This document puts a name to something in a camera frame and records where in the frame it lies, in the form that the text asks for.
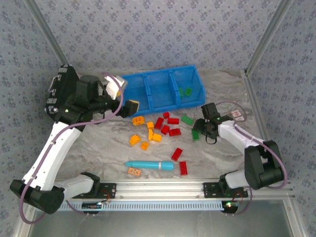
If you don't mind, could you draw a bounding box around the blue plastic bin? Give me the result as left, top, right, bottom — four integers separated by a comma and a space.
120, 72, 152, 119
170, 64, 206, 109
144, 69, 181, 112

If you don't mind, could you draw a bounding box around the teal marker pen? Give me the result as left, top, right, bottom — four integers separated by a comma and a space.
125, 160, 175, 171

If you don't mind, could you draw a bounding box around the flat orange lego brick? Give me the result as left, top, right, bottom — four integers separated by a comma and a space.
127, 167, 143, 177

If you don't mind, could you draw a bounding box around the small circuit board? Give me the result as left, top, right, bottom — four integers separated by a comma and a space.
222, 201, 239, 214
82, 201, 102, 211

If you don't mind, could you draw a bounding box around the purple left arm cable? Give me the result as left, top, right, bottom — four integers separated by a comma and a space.
19, 72, 124, 224

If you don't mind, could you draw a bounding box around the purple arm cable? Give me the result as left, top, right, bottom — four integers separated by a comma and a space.
213, 100, 289, 190
19, 72, 124, 224

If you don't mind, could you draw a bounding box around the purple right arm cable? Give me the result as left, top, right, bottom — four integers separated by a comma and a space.
213, 100, 289, 190

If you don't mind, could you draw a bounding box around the aluminium mounting rail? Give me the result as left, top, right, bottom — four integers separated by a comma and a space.
71, 180, 294, 198

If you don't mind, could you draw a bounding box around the aluminium frame post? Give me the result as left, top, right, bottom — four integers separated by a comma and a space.
31, 0, 70, 66
244, 0, 296, 75

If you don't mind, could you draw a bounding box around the short purple base cable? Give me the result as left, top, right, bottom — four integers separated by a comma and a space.
66, 200, 96, 217
226, 187, 254, 216

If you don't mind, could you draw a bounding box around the slotted grey cable duct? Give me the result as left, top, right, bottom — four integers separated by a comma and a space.
60, 199, 223, 212

